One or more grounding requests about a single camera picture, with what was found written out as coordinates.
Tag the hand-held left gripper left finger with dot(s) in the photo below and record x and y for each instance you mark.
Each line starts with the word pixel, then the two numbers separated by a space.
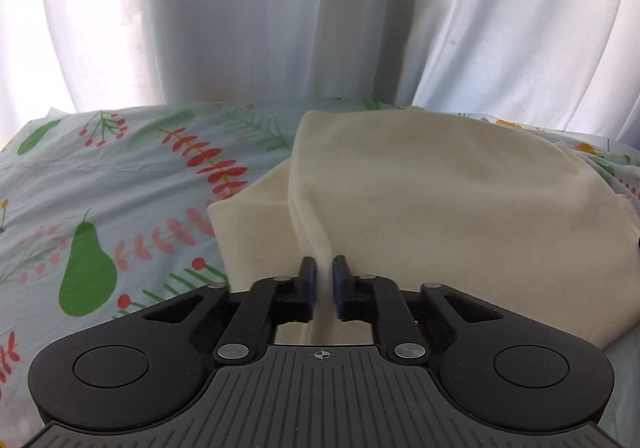
pixel 310 288

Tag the floral bed sheet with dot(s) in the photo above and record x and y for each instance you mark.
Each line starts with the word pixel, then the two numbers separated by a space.
pixel 125 188

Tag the white curtain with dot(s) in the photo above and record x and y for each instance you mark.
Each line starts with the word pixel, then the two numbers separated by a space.
pixel 280 12

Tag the cream knit sweater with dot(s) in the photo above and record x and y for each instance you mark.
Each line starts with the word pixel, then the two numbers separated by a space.
pixel 425 198

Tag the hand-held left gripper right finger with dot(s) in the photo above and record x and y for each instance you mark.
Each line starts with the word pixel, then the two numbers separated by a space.
pixel 340 288

